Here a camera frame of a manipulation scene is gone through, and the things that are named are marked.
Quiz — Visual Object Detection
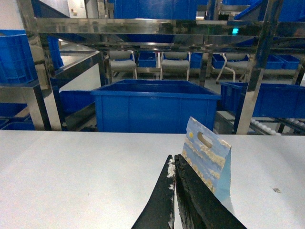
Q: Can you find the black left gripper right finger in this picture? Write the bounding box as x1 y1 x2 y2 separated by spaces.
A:
174 155 245 229

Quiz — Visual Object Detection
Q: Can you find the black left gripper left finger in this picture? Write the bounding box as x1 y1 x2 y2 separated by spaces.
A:
132 155 175 229

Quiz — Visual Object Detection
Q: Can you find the flower gift bag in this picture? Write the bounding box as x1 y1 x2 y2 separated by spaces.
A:
182 117 232 201

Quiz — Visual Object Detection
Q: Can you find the large blue floor crate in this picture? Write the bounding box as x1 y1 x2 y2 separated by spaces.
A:
91 79 221 134

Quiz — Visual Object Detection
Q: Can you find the blue crate on roller rack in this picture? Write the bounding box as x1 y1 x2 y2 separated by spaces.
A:
221 82 305 119

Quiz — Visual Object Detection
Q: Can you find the grey chair middle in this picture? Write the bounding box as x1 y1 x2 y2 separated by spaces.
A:
160 52 191 81

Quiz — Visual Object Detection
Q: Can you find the grey chair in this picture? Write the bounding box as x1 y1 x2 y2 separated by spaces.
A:
215 53 248 84
160 52 191 81
109 51 138 79

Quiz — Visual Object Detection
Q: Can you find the grey chair right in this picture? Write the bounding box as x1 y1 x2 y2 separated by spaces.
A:
215 53 248 84

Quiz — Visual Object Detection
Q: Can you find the grey chair left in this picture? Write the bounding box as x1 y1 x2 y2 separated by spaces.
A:
109 51 138 79

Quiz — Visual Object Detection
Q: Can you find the steel rack post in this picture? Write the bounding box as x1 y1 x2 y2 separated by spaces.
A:
234 0 283 135

